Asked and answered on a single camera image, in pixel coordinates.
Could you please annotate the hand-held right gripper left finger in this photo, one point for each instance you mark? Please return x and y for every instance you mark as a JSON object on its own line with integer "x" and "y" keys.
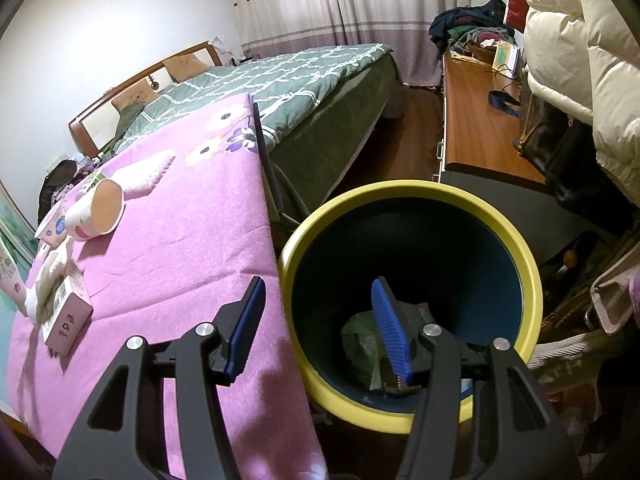
{"x": 245, "y": 320}

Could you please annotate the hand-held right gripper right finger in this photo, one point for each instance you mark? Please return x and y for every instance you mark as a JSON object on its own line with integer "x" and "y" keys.
{"x": 390, "y": 330}

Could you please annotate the green plastic bag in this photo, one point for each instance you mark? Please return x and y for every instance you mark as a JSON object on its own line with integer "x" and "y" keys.
{"x": 362, "y": 345}

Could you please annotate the yellow rimmed trash bin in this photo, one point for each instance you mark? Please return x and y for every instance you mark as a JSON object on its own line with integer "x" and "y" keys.
{"x": 450, "y": 240}

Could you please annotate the small pink box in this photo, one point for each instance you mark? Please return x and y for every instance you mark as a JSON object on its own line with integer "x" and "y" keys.
{"x": 65, "y": 320}

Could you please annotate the white printed paper cup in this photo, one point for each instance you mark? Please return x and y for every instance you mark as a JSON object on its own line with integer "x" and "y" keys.
{"x": 82, "y": 217}

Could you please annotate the white paper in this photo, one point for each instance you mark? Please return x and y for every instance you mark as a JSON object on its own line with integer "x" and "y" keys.
{"x": 50, "y": 267}

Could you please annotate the white paper bowl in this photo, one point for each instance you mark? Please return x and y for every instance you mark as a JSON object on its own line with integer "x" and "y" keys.
{"x": 52, "y": 227}

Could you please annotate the pink strawberry carton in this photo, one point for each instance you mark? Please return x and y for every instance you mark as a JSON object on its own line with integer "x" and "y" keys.
{"x": 10, "y": 280}

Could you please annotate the purple floral tablecloth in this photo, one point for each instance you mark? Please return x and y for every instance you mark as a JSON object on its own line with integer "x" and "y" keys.
{"x": 190, "y": 240}

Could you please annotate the wooden desk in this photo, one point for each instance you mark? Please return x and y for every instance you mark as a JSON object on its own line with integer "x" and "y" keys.
{"x": 475, "y": 125}

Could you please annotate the beige tote bag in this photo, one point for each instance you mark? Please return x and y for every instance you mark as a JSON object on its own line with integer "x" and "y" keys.
{"x": 615, "y": 295}

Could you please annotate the black bag on nightstand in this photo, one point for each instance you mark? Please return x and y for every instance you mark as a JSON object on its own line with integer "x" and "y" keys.
{"x": 52, "y": 182}

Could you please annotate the wooden bed headboard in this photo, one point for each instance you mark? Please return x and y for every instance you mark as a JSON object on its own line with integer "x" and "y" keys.
{"x": 82, "y": 135}

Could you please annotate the brown bear face pillow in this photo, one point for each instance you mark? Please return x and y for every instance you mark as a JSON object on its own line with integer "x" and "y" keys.
{"x": 132, "y": 100}

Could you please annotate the brown handbag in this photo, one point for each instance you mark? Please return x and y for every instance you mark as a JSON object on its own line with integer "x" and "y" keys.
{"x": 542, "y": 130}

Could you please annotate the sliding wardrobe door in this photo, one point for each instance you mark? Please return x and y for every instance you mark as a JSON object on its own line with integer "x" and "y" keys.
{"x": 10, "y": 220}

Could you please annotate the green white paper box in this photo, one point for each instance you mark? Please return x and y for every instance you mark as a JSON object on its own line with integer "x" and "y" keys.
{"x": 504, "y": 59}

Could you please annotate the pile of clothes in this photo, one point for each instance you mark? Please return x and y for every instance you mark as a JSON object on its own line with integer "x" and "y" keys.
{"x": 465, "y": 20}

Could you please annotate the pink white curtain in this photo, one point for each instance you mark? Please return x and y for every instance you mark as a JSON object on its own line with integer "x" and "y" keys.
{"x": 350, "y": 10}

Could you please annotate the white puffer jacket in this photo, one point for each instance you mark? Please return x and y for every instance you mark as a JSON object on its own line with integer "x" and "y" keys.
{"x": 590, "y": 35}

